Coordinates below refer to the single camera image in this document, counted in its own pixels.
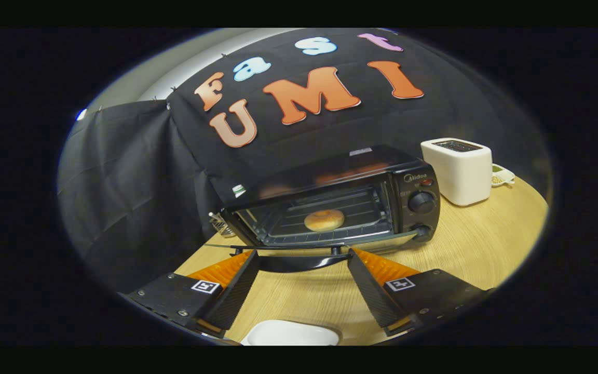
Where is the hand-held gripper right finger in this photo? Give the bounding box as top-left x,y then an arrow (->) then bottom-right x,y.
347,247 -> 495,336

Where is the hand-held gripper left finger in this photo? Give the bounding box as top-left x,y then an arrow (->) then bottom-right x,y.
119,250 -> 261,339

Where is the golden bagel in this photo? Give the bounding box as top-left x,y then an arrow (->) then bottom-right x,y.
304,209 -> 346,233

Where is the black toaster oven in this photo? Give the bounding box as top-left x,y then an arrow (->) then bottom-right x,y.
206,144 -> 442,274

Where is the white slot toaster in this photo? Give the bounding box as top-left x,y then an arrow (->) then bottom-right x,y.
420,138 -> 494,207

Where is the white plate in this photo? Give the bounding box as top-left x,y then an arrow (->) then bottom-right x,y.
240,319 -> 342,346

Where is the small white dish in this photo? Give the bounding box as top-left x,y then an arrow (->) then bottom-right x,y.
491,163 -> 516,188

